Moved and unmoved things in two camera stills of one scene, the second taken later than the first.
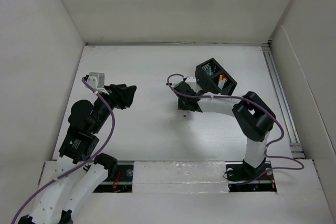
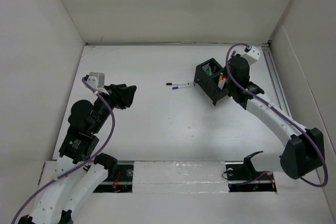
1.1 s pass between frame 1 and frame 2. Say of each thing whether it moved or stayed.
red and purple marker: stayed
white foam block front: stayed
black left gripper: stayed
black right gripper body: moved
